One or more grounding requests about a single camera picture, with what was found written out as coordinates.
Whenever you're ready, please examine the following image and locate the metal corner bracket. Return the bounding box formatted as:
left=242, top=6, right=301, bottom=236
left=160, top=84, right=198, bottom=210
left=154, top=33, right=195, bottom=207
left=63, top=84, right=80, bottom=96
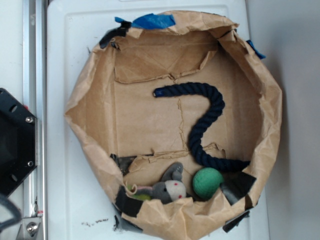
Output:
left=15, top=217, right=43, bottom=240

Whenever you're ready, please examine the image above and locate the aluminium extrusion rail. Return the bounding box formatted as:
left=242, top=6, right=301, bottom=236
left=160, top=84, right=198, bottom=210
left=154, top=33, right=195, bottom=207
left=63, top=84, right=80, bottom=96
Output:
left=22, top=0, right=49, bottom=240

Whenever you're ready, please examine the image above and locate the blue tape piece top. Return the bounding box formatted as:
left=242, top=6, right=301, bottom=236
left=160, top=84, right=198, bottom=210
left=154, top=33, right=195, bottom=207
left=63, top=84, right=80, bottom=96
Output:
left=114, top=13, right=176, bottom=30

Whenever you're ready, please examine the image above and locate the grey plush elephant toy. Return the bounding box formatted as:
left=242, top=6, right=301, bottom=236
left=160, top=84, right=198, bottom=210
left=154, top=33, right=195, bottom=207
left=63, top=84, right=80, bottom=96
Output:
left=126, top=162, right=187, bottom=204

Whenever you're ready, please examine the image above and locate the dark blue twisted rope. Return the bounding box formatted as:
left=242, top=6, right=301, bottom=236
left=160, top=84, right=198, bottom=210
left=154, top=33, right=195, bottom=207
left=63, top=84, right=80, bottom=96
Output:
left=152, top=82, right=251, bottom=173

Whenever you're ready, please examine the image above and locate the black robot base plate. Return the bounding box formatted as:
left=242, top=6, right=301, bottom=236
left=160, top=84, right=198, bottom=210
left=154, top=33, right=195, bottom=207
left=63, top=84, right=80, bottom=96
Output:
left=0, top=88, right=37, bottom=197

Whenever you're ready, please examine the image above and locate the green rubber ball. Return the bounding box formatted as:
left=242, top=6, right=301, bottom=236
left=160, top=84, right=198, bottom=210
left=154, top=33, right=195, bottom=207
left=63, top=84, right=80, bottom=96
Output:
left=192, top=167, right=224, bottom=200

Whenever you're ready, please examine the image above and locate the brown paper bag bin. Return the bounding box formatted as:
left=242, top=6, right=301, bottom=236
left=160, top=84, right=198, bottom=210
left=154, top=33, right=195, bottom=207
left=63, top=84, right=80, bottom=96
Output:
left=65, top=10, right=282, bottom=240

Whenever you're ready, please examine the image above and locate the blue tape piece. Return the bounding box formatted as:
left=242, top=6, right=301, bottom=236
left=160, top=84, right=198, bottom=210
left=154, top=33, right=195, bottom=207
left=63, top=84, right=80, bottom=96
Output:
left=246, top=39, right=266, bottom=60
left=114, top=13, right=176, bottom=30

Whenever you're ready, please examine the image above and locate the blue tape piece right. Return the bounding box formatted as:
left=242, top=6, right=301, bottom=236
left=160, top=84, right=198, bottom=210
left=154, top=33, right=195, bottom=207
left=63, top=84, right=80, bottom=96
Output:
left=246, top=39, right=266, bottom=60

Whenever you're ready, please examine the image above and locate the black tape patch right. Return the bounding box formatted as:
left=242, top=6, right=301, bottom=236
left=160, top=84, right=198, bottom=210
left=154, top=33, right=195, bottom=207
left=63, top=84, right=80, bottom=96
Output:
left=219, top=172, right=257, bottom=206

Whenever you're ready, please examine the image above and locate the black tape patch lower-left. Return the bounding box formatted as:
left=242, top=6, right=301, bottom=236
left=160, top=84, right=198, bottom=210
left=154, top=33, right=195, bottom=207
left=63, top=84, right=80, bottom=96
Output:
left=115, top=186, right=144, bottom=218

